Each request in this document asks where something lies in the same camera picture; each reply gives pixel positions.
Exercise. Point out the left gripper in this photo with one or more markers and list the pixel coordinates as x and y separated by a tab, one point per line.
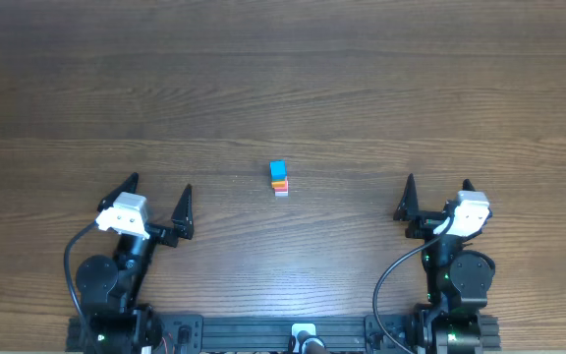
162	234

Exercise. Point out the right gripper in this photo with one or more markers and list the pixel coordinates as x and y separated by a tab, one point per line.
423	223

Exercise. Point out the orange cube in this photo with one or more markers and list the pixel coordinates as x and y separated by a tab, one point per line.
278	184

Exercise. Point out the blue cube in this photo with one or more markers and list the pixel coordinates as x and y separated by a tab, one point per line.
278	169

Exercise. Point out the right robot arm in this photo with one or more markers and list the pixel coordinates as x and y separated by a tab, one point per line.
469	277

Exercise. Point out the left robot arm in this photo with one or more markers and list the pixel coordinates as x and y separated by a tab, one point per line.
96	282

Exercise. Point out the red cube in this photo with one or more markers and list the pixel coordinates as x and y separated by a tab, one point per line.
282	190

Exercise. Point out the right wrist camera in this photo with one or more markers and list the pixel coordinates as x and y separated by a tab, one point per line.
469	212

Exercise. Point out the mounting rail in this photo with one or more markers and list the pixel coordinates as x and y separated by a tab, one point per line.
253	334

